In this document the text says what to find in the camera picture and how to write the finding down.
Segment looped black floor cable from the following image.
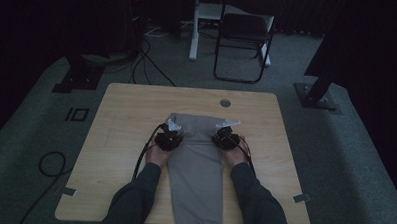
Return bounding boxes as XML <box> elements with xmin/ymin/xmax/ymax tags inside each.
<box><xmin>16</xmin><ymin>149</ymin><xmax>75</xmax><ymax>224</ymax></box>

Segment person's right hand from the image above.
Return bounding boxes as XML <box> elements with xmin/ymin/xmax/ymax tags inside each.
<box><xmin>222</xmin><ymin>135</ymin><xmax>251</xmax><ymax>169</ymax></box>

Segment black folding chair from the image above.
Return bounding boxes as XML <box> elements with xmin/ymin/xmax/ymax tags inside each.
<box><xmin>213</xmin><ymin>0</ymin><xmax>286</xmax><ymax>86</ymax></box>

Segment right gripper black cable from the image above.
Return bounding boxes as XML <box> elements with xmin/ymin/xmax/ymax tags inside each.
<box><xmin>229</xmin><ymin>134</ymin><xmax>258</xmax><ymax>178</ymax></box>

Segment black stand with base plate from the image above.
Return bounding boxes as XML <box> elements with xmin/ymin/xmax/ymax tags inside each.
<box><xmin>293</xmin><ymin>0</ymin><xmax>359</xmax><ymax>115</ymax></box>

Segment grey tape piece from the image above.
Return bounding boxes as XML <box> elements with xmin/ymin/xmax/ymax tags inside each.
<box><xmin>60</xmin><ymin>185</ymin><xmax>78</xmax><ymax>198</ymax></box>
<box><xmin>291</xmin><ymin>192</ymin><xmax>313</xmax><ymax>205</ymax></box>

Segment white floor cable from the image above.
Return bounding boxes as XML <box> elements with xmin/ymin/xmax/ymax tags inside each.
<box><xmin>143</xmin><ymin>24</ymin><xmax>172</xmax><ymax>39</ymax></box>

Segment black stand base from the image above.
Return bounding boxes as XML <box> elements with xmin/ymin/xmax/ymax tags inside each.
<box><xmin>51</xmin><ymin>52</ymin><xmax>106</xmax><ymax>96</ymax></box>

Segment black floor cables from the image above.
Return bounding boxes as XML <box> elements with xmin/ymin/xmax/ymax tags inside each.
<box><xmin>128</xmin><ymin>38</ymin><xmax>179</xmax><ymax>88</ymax></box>

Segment person's left hand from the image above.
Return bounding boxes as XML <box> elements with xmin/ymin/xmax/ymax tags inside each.
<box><xmin>145</xmin><ymin>143</ymin><xmax>171</xmax><ymax>169</ymax></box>

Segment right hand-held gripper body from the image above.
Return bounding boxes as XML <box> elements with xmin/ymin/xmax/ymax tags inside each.
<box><xmin>214</xmin><ymin>119</ymin><xmax>243</xmax><ymax>153</ymax></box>

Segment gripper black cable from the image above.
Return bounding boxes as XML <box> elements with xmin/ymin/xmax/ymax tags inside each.
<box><xmin>131</xmin><ymin>122</ymin><xmax>166</xmax><ymax>183</ymax></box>
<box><xmin>229</xmin><ymin>134</ymin><xmax>258</xmax><ymax>178</ymax></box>

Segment grey pants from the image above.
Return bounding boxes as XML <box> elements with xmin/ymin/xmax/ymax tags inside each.
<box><xmin>162</xmin><ymin>112</ymin><xmax>228</xmax><ymax>224</ymax></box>

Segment white desk frame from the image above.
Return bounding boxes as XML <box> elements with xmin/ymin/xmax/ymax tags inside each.
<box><xmin>188</xmin><ymin>0</ymin><xmax>275</xmax><ymax>68</ymax></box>

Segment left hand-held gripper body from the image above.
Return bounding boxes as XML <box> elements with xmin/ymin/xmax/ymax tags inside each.
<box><xmin>154</xmin><ymin>118</ymin><xmax>183</xmax><ymax>152</ymax></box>

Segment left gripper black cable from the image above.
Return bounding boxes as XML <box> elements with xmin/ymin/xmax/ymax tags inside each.
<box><xmin>131</xmin><ymin>122</ymin><xmax>166</xmax><ymax>183</ymax></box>

